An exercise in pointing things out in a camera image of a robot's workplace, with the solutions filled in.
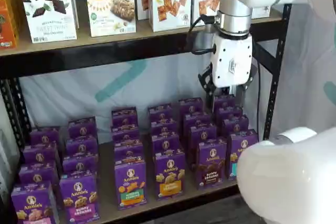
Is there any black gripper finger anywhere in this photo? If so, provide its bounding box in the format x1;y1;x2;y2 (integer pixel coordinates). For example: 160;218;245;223
237;63;258;104
197;62;218;113

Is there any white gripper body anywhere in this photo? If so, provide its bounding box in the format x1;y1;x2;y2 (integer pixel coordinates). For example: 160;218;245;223
211;33;254;88

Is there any purple Annie's box brown patch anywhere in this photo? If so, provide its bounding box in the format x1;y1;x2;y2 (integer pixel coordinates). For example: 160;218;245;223
178;98;204;116
195;137;228;190
187;123;218;169
182;112;212;141

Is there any purple Annie's box teal patch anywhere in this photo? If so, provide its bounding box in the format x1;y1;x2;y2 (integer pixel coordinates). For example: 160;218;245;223
220;115;250;137
213;94;236;110
215;105;244;120
227;129;259;182

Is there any purple Annie's box orange patch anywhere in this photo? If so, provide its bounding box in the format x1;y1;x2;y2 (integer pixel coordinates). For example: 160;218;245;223
147;104;174;123
151;132;181;154
149;119;175;136
154;149;186;200

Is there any purple Annie's box green patch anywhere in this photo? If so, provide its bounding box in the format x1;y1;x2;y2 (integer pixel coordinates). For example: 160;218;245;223
113;140;145;160
114;155;148;211
111;124;141;143
111;106;139;128

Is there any black metal shelf rack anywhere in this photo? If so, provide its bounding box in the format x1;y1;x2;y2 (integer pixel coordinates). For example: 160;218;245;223
0;3;292;224

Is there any white Simple Mills bar box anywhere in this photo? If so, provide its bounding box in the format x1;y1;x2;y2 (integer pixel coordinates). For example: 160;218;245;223
85;0;137;38

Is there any purple Annie's box magenta patch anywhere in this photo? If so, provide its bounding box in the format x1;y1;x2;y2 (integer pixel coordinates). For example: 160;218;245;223
62;153;99;175
68;116;98;139
65;135;99;156
59;170;101;222

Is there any purple Annie's box pink patch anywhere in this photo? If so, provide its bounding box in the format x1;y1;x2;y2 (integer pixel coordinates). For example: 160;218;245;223
18;161;59;187
23;144;60;166
29;126;61;147
10;181;60;224

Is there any orange baking mix box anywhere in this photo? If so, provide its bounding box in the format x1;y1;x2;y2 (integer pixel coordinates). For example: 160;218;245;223
0;0;19;49

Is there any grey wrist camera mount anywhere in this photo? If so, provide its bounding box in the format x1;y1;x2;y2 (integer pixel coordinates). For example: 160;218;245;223
195;23;216;53

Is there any black cable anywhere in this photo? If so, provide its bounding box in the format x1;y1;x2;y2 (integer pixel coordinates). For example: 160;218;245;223
186;13;219;56

